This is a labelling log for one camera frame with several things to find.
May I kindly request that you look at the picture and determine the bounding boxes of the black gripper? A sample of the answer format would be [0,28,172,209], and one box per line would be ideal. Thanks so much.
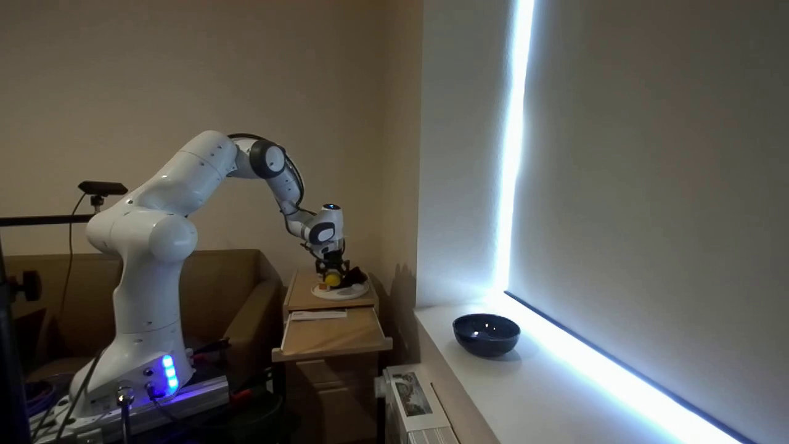
[314,246,349,288]

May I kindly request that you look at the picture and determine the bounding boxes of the black sock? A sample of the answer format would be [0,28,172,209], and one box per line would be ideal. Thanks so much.
[341,264,370,288]

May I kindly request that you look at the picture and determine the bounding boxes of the white round plate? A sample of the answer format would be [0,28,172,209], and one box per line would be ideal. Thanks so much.
[312,276,375,301]

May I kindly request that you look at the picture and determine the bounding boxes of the dark blue bowl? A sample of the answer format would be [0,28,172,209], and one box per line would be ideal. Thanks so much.
[452,312,524,361]

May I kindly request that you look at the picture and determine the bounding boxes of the pull-out wooden shelf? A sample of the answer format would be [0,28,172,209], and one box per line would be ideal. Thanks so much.
[269,307,395,366]

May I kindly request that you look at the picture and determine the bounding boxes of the tan leather armchair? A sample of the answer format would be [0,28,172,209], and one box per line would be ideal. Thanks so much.
[3,246,288,393]

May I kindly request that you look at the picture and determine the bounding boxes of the light wooden side cabinet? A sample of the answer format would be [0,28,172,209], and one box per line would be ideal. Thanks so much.
[281,266,386,444]

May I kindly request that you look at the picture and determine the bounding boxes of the white radiator heater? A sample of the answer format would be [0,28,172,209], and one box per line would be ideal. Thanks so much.
[375,362,465,444]

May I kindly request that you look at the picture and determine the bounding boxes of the white window sill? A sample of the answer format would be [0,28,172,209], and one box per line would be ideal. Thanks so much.
[412,288,717,444]

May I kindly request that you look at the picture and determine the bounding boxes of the black horizontal pole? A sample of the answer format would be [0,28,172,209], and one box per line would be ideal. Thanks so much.
[0,213,109,230]

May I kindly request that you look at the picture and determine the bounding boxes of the grey window blind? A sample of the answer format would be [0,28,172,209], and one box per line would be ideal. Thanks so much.
[502,0,789,444]

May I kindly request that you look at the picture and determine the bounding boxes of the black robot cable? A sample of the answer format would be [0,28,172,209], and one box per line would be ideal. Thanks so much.
[228,132,308,218]

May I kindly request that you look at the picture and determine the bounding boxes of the aluminium profile rail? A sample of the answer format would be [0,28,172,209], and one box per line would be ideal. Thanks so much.
[33,376,232,441]

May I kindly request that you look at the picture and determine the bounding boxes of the black camera on pole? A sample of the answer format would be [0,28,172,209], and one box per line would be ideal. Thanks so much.
[76,177,130,209]

